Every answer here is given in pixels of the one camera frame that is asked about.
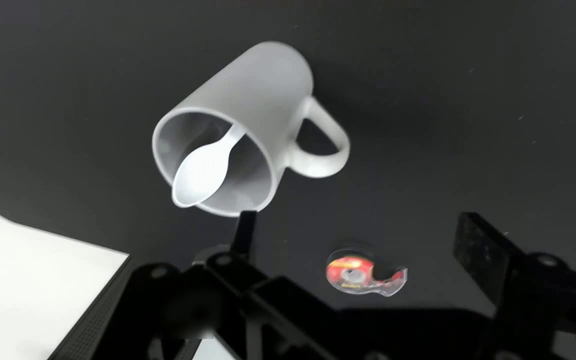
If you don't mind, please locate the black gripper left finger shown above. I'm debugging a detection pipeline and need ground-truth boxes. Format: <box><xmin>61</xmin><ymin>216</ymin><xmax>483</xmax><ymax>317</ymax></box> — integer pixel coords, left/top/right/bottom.
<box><xmin>230</xmin><ymin>210</ymin><xmax>261</xmax><ymax>265</ymax></box>

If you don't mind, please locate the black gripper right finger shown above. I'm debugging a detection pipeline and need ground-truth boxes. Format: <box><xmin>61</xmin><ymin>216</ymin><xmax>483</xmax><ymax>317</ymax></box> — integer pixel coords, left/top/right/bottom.
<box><xmin>452</xmin><ymin>210</ymin><xmax>527</xmax><ymax>309</ymax></box>

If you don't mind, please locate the white plastic spoon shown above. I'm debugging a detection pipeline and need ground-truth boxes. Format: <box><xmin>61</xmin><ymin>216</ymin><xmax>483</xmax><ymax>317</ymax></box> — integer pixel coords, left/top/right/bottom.
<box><xmin>171</xmin><ymin>125</ymin><xmax>247</xmax><ymax>210</ymax></box>

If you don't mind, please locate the red tape dispenser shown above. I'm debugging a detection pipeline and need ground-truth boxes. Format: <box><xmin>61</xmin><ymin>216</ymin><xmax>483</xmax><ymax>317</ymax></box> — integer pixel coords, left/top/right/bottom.
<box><xmin>325</xmin><ymin>248</ymin><xmax>410</xmax><ymax>297</ymax></box>

